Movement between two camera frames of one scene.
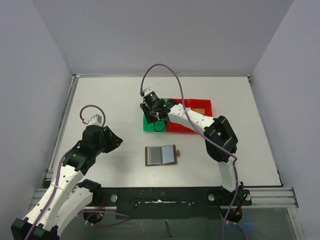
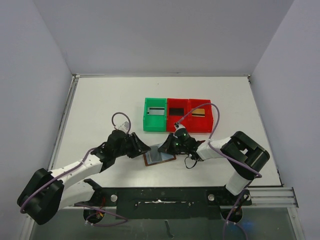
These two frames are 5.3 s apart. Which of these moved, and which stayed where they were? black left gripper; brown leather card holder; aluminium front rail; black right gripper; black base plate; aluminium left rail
Moved: black left gripper; black right gripper
Stayed: aluminium front rail; aluminium left rail; brown leather card holder; black base plate
